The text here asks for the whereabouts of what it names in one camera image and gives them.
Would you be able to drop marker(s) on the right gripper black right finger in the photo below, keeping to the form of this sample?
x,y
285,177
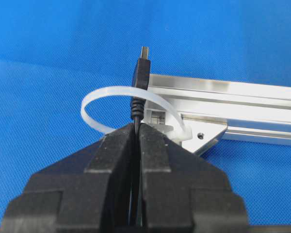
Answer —
x,y
183,193

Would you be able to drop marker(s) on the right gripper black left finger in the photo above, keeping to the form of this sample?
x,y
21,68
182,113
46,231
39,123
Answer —
x,y
85,192

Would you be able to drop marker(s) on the white zip tie loop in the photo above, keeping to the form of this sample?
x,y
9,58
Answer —
x,y
182,133

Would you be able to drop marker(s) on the silver aluminium extrusion frame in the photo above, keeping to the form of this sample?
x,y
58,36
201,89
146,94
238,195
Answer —
x,y
218,110

